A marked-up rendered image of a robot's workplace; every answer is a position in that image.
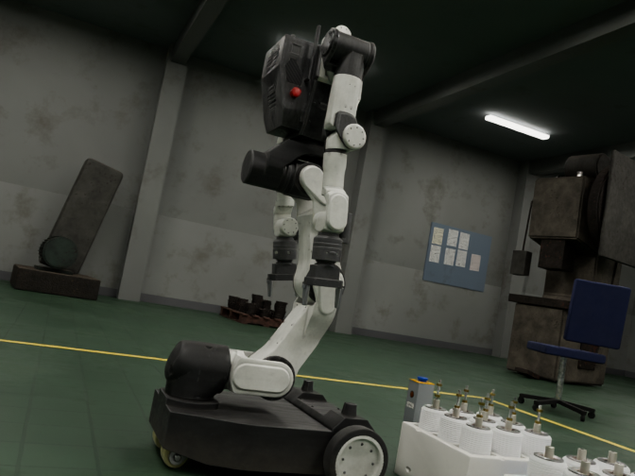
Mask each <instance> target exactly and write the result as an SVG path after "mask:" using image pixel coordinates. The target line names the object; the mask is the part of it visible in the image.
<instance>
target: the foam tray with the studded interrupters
mask: <svg viewBox="0 0 635 476"><path fill-rule="evenodd" d="M528 460H529V457H527V456H525V455H523V454H521V457H520V458H515V457H504V456H501V455H499V454H497V453H495V452H493V451H491V452H490V455H479V454H471V453H468V452H466V451H464V450H462V449H460V448H459V443H451V442H447V441H445V440H443V439H441V438H439V437H438V433H431V432H427V431H425V430H424V429H422V428H420V427H419V423H416V422H406V421H404V422H403V423H402V428H401V435H400V441H399V447H398V452H397V458H396V464H395V470H394V472H395V473H396V474H397V475H399V476H503V475H504V474H511V475H526V473H527V467H528Z"/></svg>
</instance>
